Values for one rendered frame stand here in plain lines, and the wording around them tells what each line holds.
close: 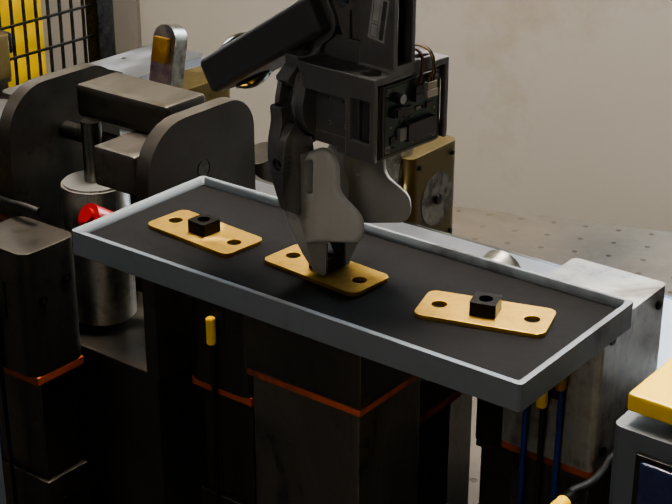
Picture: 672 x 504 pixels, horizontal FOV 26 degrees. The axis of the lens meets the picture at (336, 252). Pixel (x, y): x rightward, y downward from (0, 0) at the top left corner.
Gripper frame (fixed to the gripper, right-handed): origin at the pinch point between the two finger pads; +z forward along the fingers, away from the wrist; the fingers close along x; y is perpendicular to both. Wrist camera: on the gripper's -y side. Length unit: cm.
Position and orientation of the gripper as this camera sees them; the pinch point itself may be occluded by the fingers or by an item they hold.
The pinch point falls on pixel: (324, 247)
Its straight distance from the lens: 96.7
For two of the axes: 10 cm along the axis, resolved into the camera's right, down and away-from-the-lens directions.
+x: 6.7, -3.0, 6.8
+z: 0.0, 9.2, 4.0
